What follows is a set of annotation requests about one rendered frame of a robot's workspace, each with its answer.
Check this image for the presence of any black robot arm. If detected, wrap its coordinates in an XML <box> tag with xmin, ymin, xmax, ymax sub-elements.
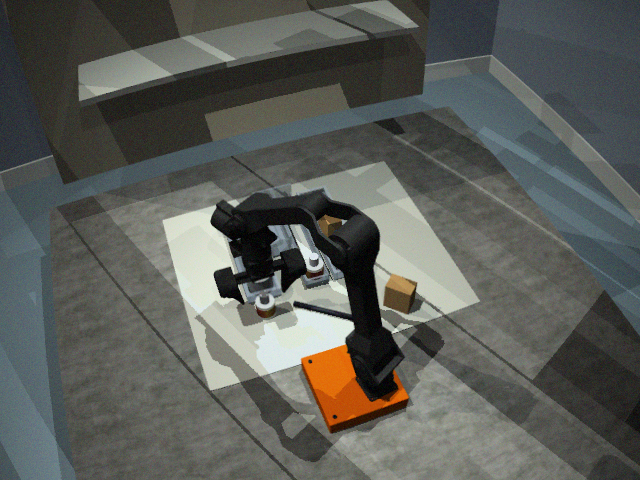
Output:
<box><xmin>210</xmin><ymin>192</ymin><xmax>405</xmax><ymax>402</ymax></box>

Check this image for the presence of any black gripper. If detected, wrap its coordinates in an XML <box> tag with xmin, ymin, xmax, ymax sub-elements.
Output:
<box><xmin>213</xmin><ymin>248</ymin><xmax>307</xmax><ymax>305</ymax></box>

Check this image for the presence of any black rod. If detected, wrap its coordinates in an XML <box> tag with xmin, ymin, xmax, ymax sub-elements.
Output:
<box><xmin>293</xmin><ymin>301</ymin><xmax>353</xmax><ymax>320</ymax></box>

